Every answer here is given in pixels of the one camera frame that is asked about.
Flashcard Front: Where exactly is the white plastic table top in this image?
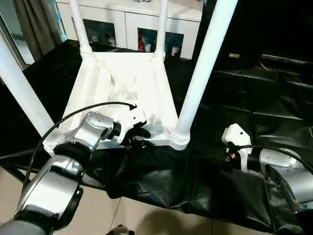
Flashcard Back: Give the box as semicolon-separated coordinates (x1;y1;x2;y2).
43;49;190;156

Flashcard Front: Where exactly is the white plastic table leg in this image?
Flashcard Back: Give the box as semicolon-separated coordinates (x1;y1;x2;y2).
69;0;93;57
0;32;55;138
154;0;169;58
172;0;239;142

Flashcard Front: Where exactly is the black table mat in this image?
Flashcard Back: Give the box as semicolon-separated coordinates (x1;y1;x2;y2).
0;40;313;235

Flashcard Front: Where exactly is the white glass-door cabinet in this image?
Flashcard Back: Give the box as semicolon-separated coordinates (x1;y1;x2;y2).
55;0;204;59

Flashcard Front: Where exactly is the teal plastic object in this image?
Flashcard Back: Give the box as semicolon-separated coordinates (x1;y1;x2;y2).
53;0;68;44

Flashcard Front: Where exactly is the grey curtain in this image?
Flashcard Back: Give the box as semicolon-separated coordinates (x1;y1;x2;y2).
12;0;62;62

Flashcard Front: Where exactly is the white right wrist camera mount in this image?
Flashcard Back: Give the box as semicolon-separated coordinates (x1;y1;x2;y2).
221;123;253;173

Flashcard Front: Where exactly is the black metal table frame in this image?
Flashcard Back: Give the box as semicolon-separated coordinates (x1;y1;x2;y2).
0;162;30;184

